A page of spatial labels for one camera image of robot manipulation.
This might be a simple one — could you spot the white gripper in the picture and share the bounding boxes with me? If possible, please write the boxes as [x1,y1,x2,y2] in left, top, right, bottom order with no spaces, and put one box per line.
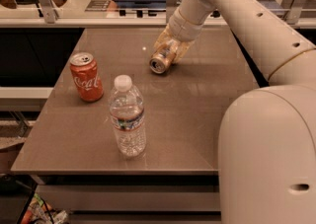
[154,7,205,64]

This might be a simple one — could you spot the orange gold soda can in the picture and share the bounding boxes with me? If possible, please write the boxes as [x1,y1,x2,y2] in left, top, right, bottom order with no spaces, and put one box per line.
[149,48,176,74]

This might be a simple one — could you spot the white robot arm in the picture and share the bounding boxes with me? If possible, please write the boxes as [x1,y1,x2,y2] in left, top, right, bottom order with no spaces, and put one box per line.
[165,0,316,224]

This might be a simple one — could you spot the red Coca-Cola can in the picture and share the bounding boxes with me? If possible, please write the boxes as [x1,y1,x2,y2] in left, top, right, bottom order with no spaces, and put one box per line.
[70,52,104,102]

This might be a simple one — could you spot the clear plastic water bottle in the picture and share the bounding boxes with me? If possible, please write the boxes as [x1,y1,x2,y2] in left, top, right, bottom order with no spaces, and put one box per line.
[109,75,146,158]

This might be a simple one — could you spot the grey table drawer base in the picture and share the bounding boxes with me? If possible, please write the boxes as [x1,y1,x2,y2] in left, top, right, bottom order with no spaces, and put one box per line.
[37,175,221,224]

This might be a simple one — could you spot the colourful clutter under table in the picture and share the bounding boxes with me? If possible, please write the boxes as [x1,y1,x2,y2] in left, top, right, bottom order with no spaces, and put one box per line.
[19,193,69,224]

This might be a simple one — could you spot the left metal glass bracket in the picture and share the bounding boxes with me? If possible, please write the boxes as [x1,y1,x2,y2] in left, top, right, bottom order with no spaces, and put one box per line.
[39,0,58,24]

